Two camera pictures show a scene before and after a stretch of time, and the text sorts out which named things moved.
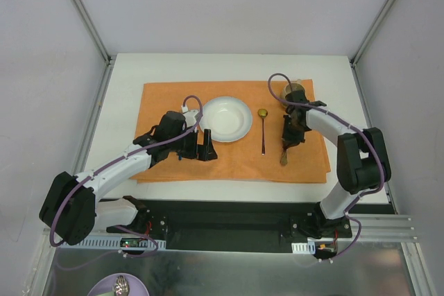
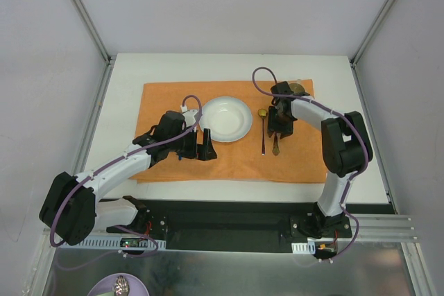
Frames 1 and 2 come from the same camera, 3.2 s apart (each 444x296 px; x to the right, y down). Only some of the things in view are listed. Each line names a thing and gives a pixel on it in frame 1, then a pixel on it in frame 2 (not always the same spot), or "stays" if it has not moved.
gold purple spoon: x=263 y=114 stays
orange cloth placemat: x=252 y=159 stays
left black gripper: x=193 y=150 stays
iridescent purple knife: x=284 y=159 to x=275 y=150
